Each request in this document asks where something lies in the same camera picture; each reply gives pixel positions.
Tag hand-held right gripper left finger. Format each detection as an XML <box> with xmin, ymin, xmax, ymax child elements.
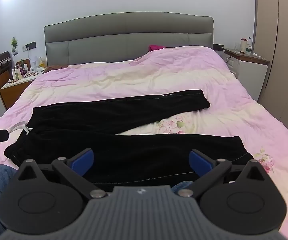
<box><xmin>16</xmin><ymin>148</ymin><xmax>108</xmax><ymax>200</ymax></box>

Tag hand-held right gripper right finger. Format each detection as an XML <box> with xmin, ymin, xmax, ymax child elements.
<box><xmin>177</xmin><ymin>149</ymin><xmax>271</xmax><ymax>199</ymax></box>

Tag black pants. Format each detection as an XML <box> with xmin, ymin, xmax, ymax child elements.
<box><xmin>4</xmin><ymin>89</ymin><xmax>254</xmax><ymax>193</ymax></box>

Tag group of cosmetic bottles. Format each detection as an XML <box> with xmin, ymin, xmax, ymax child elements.
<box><xmin>8</xmin><ymin>64</ymin><xmax>38</xmax><ymax>83</ymax></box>

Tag white table lamp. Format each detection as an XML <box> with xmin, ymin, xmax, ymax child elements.
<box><xmin>30</xmin><ymin>55</ymin><xmax>40</xmax><ymax>74</ymax></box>

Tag brown pillow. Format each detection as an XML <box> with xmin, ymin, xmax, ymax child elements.
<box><xmin>44</xmin><ymin>64</ymin><xmax>68</xmax><ymax>74</ymax></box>

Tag small potted plant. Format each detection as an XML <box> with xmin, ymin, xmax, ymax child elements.
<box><xmin>10</xmin><ymin>37</ymin><xmax>19</xmax><ymax>55</ymax></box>

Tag pink floral blanket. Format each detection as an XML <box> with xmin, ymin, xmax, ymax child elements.
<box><xmin>0</xmin><ymin>45</ymin><xmax>288</xmax><ymax>230</ymax></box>

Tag white nightstand with wooden top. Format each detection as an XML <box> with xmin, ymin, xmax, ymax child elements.
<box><xmin>222</xmin><ymin>47</ymin><xmax>270</xmax><ymax>90</ymax></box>

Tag magenta cloth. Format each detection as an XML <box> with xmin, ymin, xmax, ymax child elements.
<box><xmin>148</xmin><ymin>44</ymin><xmax>168</xmax><ymax>52</ymax></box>

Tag grey padded headboard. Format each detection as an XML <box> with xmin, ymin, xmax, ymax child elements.
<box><xmin>44</xmin><ymin>12</ymin><xmax>214</xmax><ymax>67</ymax></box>

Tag beige wardrobe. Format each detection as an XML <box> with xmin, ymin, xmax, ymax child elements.
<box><xmin>255</xmin><ymin>0</ymin><xmax>288</xmax><ymax>130</ymax></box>

